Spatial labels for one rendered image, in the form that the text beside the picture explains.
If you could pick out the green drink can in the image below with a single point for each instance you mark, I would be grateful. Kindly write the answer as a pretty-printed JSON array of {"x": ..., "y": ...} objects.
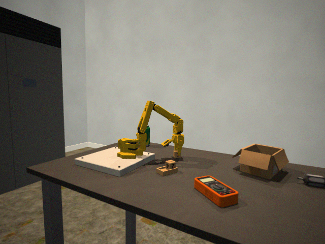
[{"x": 148, "y": 135}]

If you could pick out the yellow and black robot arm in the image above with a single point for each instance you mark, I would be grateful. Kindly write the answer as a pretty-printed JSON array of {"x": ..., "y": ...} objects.
[{"x": 128, "y": 146}]

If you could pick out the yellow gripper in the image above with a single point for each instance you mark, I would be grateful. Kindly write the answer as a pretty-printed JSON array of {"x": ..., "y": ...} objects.
[{"x": 178, "y": 140}]

